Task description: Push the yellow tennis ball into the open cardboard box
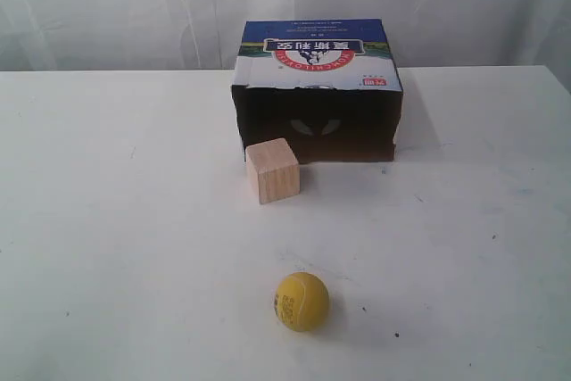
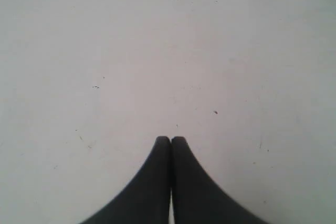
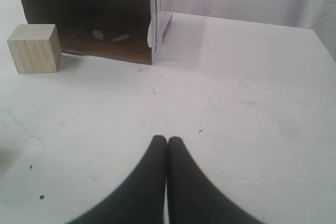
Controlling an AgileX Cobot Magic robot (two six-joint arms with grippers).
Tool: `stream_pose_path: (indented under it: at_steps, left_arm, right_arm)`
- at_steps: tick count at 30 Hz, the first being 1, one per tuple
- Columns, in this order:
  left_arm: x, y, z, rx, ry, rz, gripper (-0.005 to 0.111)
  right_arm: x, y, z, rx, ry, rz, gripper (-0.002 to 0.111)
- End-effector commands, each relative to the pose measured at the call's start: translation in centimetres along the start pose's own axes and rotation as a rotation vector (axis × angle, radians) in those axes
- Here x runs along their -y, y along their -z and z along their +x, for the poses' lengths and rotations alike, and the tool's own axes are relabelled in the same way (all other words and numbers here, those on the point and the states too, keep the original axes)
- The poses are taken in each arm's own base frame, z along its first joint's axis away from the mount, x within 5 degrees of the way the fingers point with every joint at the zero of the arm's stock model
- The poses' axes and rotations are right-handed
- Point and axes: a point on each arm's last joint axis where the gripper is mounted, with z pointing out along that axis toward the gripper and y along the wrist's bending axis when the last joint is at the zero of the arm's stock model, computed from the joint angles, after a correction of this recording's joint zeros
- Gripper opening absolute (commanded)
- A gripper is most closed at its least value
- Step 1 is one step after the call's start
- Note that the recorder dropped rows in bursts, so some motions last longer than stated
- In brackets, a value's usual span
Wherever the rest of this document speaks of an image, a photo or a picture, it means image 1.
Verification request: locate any light wooden cube block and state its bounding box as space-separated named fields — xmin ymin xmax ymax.
xmin=245 ymin=137 xmax=301 ymax=204

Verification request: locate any yellow tennis ball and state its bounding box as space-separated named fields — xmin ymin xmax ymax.
xmin=274 ymin=272 xmax=330 ymax=332

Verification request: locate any blue white cardboard box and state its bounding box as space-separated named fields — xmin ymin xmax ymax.
xmin=231 ymin=19 xmax=404 ymax=163

